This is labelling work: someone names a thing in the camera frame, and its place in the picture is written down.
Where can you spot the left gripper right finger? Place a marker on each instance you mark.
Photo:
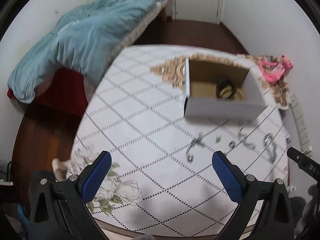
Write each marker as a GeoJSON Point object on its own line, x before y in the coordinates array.
{"type": "Point", "coordinates": [241, 189]}

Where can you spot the bed with patterned mattress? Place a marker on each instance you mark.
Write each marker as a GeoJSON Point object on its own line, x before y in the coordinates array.
{"type": "Point", "coordinates": [130, 38]}

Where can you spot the white wall power strip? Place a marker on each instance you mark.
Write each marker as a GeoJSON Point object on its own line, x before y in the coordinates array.
{"type": "Point", "coordinates": [301, 126]}

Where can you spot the patterned white tablecloth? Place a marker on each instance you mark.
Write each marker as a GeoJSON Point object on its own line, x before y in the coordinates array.
{"type": "Point", "coordinates": [161, 180]}

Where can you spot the white cardboard box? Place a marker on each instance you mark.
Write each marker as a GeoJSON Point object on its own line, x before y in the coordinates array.
{"type": "Point", "coordinates": [223, 91]}

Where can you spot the small green earring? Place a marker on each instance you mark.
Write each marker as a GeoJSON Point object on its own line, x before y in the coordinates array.
{"type": "Point", "coordinates": [218, 139]}

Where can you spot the teal blue duvet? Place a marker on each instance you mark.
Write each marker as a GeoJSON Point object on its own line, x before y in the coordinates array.
{"type": "Point", "coordinates": [81, 41]}

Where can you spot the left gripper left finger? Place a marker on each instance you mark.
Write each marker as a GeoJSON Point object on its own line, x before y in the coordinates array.
{"type": "Point", "coordinates": [81, 189]}

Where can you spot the white door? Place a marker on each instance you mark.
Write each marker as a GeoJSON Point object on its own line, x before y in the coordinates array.
{"type": "Point", "coordinates": [199, 10]}

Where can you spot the pink panther plush toy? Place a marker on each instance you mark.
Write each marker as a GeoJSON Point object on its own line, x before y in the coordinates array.
{"type": "Point", "coordinates": [274, 69]}

